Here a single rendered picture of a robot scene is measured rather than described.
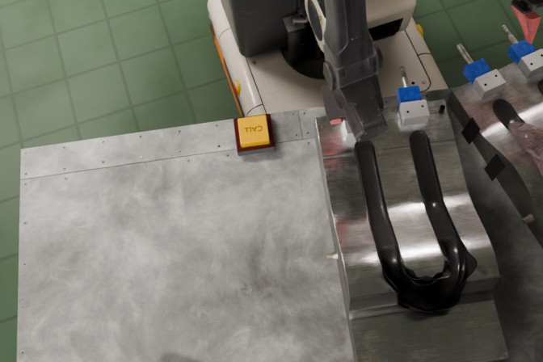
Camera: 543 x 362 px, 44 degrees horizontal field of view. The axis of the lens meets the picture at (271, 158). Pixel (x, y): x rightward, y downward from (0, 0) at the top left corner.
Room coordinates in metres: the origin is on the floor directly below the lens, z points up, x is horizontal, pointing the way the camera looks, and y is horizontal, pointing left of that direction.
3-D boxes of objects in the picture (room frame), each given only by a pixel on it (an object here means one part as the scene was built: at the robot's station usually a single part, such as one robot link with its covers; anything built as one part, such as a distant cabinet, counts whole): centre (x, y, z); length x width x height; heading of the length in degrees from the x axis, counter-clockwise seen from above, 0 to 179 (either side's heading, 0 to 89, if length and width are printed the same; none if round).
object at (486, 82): (0.68, -0.44, 0.85); 0.13 x 0.05 x 0.05; 18
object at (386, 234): (0.37, -0.24, 0.92); 0.35 x 0.16 x 0.09; 1
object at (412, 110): (0.62, -0.29, 0.89); 0.13 x 0.05 x 0.05; 0
